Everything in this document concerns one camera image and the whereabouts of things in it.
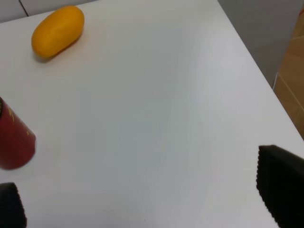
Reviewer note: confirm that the brown cardboard box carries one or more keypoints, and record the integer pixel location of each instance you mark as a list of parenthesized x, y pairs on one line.
[(289, 86)]

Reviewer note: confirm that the red can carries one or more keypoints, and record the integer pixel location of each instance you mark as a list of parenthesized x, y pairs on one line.
[(17, 141)]

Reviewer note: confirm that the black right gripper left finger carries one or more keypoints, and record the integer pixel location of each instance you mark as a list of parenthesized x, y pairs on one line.
[(12, 213)]

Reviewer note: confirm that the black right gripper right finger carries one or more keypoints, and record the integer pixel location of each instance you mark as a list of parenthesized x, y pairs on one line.
[(280, 183)]

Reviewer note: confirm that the yellow mango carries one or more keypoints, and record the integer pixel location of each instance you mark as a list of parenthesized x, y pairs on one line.
[(57, 31)]

